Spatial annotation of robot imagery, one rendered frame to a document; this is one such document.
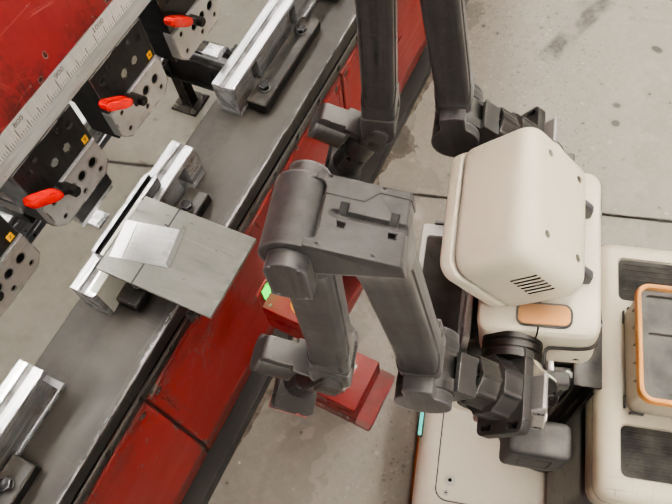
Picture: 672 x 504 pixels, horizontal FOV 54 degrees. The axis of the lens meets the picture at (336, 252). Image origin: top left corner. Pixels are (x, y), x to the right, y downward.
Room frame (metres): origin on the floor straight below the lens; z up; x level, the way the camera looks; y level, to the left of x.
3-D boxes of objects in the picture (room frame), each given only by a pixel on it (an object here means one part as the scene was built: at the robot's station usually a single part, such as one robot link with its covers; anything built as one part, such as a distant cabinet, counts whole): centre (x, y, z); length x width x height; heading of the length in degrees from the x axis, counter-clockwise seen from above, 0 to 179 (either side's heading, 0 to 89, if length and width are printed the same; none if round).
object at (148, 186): (0.77, 0.41, 0.99); 0.20 x 0.03 x 0.03; 145
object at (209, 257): (0.65, 0.31, 1.00); 0.26 x 0.18 x 0.01; 55
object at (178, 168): (0.78, 0.40, 0.92); 0.39 x 0.06 x 0.10; 145
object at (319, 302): (0.31, 0.03, 1.40); 0.11 x 0.06 x 0.43; 160
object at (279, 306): (0.64, 0.06, 0.75); 0.20 x 0.16 x 0.18; 143
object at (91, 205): (0.74, 0.43, 1.13); 0.10 x 0.02 x 0.10; 145
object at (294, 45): (1.20, 0.04, 0.89); 0.30 x 0.05 x 0.03; 145
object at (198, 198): (0.74, 0.36, 0.89); 0.30 x 0.05 x 0.03; 145
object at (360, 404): (0.62, 0.04, 0.06); 0.25 x 0.20 x 0.12; 53
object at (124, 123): (0.88, 0.33, 1.26); 0.15 x 0.09 x 0.17; 145
